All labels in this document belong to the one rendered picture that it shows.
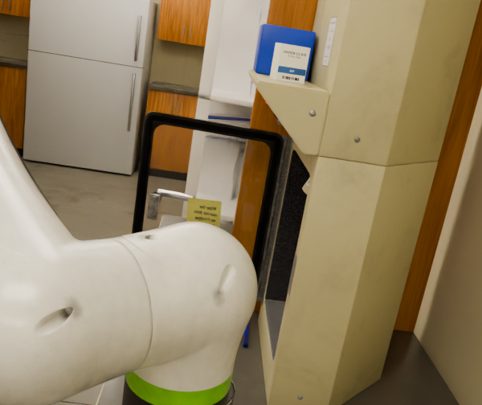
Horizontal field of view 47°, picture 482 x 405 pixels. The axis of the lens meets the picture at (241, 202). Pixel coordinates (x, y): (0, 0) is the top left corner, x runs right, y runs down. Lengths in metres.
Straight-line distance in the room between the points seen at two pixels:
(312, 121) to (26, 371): 0.62
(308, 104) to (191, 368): 0.52
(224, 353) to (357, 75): 0.54
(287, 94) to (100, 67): 5.07
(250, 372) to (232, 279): 0.74
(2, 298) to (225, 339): 0.17
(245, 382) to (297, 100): 0.56
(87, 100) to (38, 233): 5.55
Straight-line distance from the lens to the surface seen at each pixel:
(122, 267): 0.39
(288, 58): 0.95
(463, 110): 1.34
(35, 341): 0.35
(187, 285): 0.40
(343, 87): 0.87
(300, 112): 0.87
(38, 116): 6.10
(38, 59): 6.03
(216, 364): 0.46
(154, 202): 1.23
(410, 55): 0.89
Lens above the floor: 1.56
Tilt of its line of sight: 16 degrees down
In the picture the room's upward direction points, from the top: 9 degrees clockwise
